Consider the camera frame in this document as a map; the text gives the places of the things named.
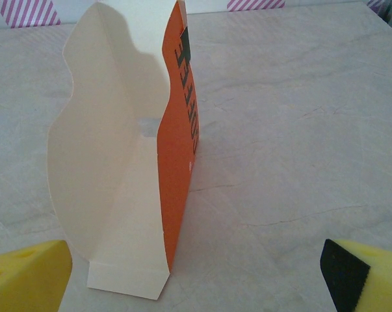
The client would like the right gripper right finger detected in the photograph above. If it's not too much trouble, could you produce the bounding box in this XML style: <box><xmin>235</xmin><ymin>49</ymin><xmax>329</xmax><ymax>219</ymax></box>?
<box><xmin>319</xmin><ymin>238</ymin><xmax>392</xmax><ymax>312</ymax></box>

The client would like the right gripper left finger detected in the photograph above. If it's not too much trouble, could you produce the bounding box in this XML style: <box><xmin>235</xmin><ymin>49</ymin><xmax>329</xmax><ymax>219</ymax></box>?
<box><xmin>0</xmin><ymin>239</ymin><xmax>73</xmax><ymax>312</ymax></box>

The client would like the orange white filter box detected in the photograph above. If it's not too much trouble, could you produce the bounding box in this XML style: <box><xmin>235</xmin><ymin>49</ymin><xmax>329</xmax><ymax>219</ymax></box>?
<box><xmin>46</xmin><ymin>0</ymin><xmax>200</xmax><ymax>302</ymax></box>

